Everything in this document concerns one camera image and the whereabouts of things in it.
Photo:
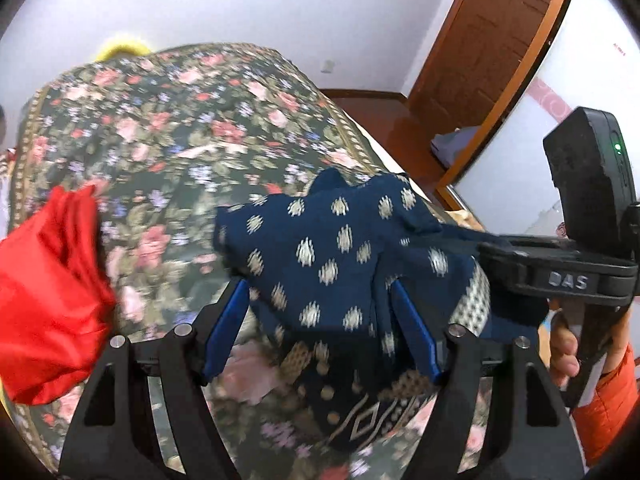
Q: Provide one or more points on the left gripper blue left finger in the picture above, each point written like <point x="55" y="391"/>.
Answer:
<point x="216" y="328"/>

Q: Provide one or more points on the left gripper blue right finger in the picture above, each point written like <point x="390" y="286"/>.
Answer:
<point x="421" y="325"/>

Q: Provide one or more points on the navy patterned hooded jacket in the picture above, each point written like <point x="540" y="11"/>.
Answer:
<point x="319" y="269"/>

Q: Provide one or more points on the person's right hand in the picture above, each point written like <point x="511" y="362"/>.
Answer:
<point x="563" y="347"/>

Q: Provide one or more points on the white sliding wardrobe door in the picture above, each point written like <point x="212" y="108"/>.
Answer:
<point x="583" y="54"/>

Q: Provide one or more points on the red folded garment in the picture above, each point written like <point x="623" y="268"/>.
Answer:
<point x="57" y="302"/>

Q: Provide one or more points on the grey bag on floor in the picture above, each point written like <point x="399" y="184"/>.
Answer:
<point x="446" y="147"/>

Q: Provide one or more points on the floral green bedspread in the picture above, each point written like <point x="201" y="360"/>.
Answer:
<point x="164" y="139"/>

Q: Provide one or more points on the brown wooden door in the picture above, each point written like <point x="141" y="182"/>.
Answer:
<point x="475" y="55"/>

